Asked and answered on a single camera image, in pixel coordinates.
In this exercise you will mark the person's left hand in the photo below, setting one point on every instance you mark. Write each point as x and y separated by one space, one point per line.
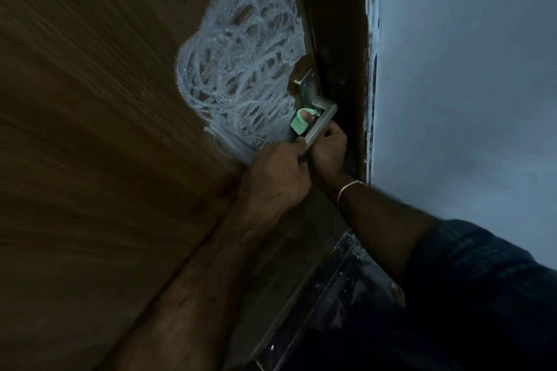
278 183

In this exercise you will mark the person's right hand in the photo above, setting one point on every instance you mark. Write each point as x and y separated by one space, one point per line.
330 153

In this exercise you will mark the green cleaning cloth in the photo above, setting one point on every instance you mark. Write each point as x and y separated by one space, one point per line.
298 125

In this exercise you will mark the brown wooden door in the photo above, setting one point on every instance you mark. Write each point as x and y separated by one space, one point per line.
87 123

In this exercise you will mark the person's left forearm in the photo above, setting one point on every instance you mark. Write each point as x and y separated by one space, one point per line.
187 297

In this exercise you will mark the person's right forearm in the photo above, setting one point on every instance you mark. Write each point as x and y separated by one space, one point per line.
383 227

